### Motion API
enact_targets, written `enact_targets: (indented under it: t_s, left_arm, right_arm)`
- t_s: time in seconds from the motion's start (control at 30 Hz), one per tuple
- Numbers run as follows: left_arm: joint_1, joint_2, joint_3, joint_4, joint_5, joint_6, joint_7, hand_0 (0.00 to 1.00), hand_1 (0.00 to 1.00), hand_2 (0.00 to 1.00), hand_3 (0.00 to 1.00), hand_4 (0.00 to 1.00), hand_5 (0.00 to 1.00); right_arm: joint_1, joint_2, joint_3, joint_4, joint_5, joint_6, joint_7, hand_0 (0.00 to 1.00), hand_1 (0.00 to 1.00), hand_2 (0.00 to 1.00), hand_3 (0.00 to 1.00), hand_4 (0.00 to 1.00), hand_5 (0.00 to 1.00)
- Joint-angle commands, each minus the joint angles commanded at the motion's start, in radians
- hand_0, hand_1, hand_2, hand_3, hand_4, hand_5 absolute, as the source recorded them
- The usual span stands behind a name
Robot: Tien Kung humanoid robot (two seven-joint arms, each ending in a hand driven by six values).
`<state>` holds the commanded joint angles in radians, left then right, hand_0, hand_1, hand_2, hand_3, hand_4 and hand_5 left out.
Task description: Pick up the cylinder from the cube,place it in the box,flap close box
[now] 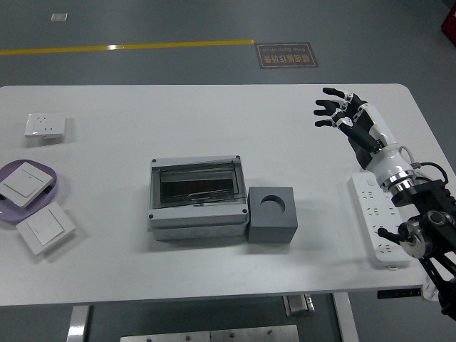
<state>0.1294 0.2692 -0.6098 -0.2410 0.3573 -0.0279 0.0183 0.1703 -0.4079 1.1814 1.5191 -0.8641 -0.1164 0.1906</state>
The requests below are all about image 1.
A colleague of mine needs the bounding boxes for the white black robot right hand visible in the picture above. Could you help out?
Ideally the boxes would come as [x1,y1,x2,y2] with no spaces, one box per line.
[313,87,411,185]

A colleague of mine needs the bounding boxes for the grey box with clear lid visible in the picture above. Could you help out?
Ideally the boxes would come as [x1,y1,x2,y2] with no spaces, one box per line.
[148,155,249,242]

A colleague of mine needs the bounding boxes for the dark grey cube with hole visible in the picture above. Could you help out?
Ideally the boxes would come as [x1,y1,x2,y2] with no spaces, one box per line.
[248,186,299,244]

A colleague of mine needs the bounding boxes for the black table control panel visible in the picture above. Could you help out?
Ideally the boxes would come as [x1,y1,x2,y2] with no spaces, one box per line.
[377,289,424,300]

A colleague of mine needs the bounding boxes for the brown floor sign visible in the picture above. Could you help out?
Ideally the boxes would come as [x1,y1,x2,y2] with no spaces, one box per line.
[254,42,319,70]

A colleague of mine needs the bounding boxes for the white power plug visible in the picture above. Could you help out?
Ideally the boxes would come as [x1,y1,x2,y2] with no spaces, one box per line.
[422,281,442,304]

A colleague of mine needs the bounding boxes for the red object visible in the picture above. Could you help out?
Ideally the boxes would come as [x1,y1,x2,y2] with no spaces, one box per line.
[440,6,456,42]

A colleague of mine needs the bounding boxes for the white table leg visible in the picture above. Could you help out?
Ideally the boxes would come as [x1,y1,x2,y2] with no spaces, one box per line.
[66,305,94,342]
[331,292,359,342]

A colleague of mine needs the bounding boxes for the yellow floor tape line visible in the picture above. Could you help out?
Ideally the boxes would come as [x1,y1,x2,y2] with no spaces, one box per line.
[0,38,254,57]

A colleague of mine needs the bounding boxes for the purple tray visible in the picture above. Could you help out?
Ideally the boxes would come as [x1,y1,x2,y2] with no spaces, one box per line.
[0,160,60,224]

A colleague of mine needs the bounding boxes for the grey under-table bracket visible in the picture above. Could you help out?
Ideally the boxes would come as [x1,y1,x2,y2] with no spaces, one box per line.
[284,294,316,317]

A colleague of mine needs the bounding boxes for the grey metal base plate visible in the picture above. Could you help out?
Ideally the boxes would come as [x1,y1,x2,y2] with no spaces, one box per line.
[120,324,301,342]

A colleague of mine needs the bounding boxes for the white wall socket panel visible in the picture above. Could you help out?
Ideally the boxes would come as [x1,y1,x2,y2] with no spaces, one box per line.
[24,113,68,138]

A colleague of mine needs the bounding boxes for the white wall switch panel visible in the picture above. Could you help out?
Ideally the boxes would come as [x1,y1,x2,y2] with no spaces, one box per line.
[15,202,77,256]
[0,161,54,208]

